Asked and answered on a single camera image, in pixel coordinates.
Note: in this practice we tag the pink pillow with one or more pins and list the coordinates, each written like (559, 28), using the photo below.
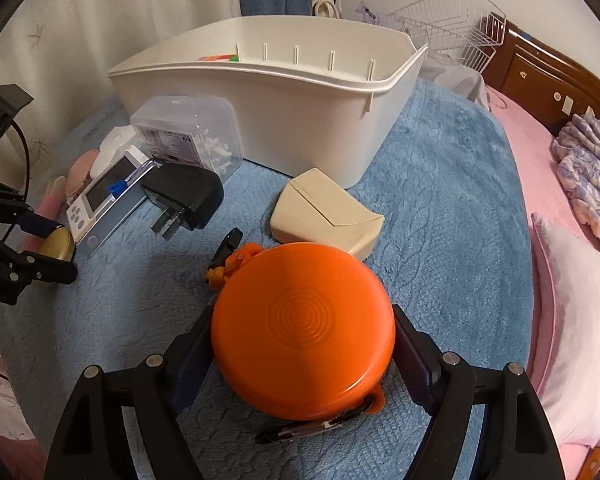
(570, 340)

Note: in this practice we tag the clear plastic box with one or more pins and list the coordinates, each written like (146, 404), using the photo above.
(185, 127)

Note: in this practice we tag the blue fleece blanket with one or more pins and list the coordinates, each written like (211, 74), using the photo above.
(430, 200)

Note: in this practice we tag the pink bed sheet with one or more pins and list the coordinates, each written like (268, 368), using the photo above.
(525, 160)

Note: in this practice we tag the pink floral sheet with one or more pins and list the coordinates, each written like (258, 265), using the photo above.
(5, 410)

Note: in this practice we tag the white device with screen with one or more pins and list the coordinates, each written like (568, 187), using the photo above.
(102, 200)

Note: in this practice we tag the grey cloth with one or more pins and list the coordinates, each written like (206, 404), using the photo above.
(455, 80)

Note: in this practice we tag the white plastic bin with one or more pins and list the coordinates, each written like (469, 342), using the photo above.
(290, 110)

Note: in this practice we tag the floral purple blanket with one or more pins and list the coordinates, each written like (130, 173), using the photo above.
(587, 170)

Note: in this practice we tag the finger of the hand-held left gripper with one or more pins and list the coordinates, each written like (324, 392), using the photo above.
(35, 225)
(45, 267)

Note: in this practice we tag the beige wedge-shaped box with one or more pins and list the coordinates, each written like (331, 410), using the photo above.
(320, 215)

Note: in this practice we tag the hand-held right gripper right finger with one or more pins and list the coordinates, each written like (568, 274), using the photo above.
(416, 360)

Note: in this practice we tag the pink domed case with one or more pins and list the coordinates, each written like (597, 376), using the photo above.
(82, 172)

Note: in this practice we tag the gold round tin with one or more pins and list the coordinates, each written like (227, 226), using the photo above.
(57, 247)

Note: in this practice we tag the pink hair roller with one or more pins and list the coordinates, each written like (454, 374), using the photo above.
(52, 200)

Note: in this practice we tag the wooden headboard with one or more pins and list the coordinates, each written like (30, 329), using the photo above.
(540, 70)

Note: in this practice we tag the multicoloured puzzle cube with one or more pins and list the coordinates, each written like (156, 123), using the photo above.
(219, 58)

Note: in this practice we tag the white patterned curtain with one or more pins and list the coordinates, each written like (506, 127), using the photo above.
(130, 10)

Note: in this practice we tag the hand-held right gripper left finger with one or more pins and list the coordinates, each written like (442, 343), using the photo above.
(190, 360)

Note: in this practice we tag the orange round case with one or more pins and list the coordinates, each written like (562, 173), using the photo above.
(302, 325)

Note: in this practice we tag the clear plastic bag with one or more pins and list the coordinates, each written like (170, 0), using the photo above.
(372, 12)

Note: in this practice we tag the black power adapter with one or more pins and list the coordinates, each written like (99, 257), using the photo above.
(185, 192)

